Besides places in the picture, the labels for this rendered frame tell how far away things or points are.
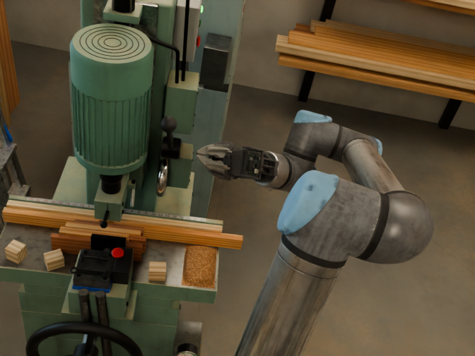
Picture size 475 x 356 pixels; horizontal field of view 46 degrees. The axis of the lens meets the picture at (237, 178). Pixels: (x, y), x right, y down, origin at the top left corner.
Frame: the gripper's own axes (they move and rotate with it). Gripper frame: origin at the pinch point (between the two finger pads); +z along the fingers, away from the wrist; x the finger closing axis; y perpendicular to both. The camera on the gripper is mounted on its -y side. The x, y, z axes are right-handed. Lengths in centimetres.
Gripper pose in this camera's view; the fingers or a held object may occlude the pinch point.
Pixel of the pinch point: (198, 155)
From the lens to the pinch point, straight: 128.7
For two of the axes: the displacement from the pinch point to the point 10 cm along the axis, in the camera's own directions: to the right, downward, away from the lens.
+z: -6.9, -1.4, -7.1
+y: 7.1, 0.3, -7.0
